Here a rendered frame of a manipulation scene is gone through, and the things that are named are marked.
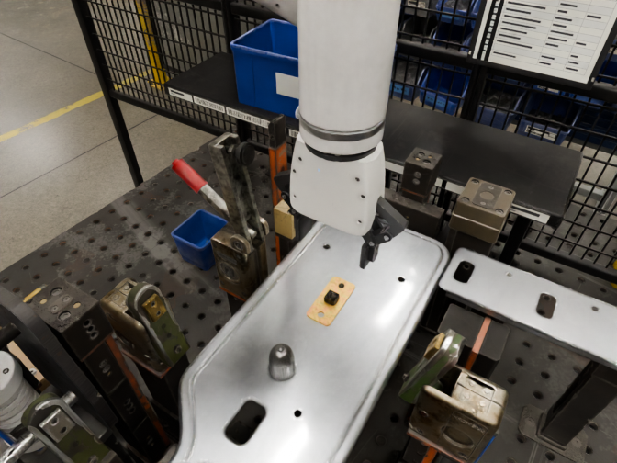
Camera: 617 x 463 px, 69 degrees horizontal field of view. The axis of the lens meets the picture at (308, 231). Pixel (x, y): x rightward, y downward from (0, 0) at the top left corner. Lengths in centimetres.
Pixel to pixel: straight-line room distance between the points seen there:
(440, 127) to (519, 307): 43
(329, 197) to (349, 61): 16
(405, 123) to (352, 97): 59
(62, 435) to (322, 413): 27
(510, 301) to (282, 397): 35
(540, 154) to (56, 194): 235
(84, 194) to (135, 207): 134
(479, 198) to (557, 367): 44
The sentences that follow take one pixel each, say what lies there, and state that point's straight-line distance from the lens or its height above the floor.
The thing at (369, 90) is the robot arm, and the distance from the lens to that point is 40.
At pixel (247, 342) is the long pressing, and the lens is 62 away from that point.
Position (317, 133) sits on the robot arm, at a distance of 43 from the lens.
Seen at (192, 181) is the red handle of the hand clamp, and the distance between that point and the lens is 66.
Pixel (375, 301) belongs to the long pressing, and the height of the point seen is 100.
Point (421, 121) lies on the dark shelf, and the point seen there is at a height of 103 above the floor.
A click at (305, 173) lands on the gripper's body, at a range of 48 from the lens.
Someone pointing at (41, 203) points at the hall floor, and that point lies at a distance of 271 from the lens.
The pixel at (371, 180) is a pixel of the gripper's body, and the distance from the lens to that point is 45.
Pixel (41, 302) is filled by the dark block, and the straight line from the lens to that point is 59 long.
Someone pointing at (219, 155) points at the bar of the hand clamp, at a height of 120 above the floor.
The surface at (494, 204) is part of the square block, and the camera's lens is 77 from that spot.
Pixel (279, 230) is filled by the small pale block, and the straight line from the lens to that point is 72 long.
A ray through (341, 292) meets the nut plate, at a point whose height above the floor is 100.
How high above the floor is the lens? 152
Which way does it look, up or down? 44 degrees down
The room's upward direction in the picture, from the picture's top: straight up
